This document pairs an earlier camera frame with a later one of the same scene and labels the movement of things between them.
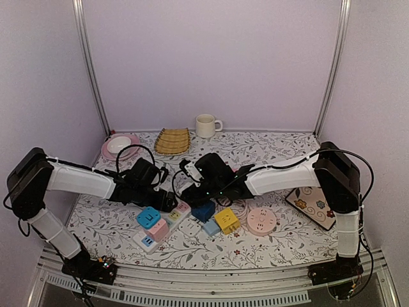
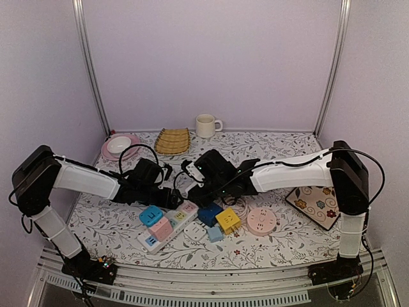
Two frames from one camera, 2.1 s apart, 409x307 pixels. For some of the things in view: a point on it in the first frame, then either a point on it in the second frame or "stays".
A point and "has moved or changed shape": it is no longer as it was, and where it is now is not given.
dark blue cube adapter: (204, 212) has moved or changed shape
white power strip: (173, 219) has moved or changed shape
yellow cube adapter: (227, 220) stays
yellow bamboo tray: (172, 141) stays
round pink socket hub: (261, 221) stays
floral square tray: (310, 202) stays
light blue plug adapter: (211, 227) -> (215, 233)
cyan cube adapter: (148, 217) stays
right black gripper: (193, 195) stays
